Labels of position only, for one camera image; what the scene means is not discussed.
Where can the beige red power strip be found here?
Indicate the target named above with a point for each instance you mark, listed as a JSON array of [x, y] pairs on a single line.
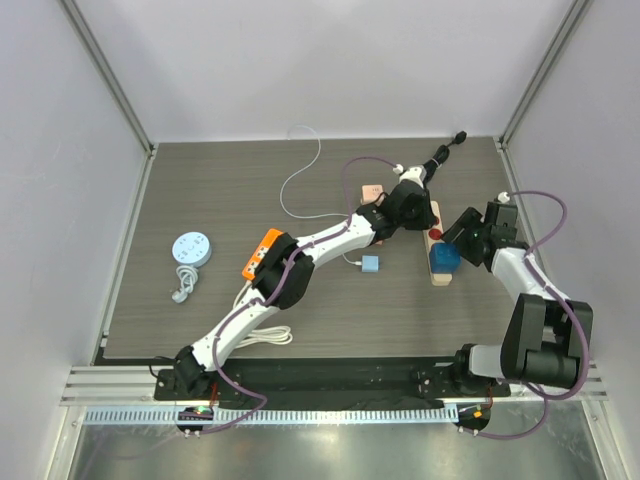
[[432, 236]]

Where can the left aluminium frame post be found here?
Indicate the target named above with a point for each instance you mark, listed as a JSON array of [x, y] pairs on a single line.
[[98, 58]]

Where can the orange power strip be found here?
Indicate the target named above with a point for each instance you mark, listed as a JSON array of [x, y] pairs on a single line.
[[259, 253]]

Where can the aluminium frame post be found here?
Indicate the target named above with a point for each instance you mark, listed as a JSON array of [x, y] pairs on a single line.
[[569, 24], [98, 58]]

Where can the light blue charger plug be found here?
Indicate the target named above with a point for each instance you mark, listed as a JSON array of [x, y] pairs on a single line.
[[370, 264]]

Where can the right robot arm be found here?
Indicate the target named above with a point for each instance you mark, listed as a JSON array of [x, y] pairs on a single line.
[[546, 344]]

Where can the aluminium front rail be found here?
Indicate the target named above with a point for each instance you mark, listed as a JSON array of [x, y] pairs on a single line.
[[127, 385]]

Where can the white slotted cable duct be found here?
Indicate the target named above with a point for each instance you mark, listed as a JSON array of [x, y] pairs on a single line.
[[206, 417]]

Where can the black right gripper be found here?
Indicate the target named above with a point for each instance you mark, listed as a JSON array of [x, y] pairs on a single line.
[[463, 230]]

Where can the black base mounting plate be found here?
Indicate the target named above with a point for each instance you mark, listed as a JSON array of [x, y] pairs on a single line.
[[315, 378]]

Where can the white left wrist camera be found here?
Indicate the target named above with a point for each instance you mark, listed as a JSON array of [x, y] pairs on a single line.
[[416, 174]]

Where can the tan cube socket adapter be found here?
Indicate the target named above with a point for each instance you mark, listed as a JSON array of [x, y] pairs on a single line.
[[372, 194]]

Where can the blue cube adapter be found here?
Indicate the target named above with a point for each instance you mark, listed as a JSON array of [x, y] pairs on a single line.
[[444, 258]]

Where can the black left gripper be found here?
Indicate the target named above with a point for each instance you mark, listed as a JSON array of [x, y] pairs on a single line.
[[426, 217]]

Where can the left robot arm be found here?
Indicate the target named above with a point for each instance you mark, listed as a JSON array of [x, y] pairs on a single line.
[[283, 267]]

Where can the right aluminium frame post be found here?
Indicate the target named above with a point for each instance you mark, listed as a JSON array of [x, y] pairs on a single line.
[[569, 24]]

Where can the round light blue socket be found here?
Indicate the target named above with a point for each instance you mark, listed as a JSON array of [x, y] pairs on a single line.
[[192, 249]]

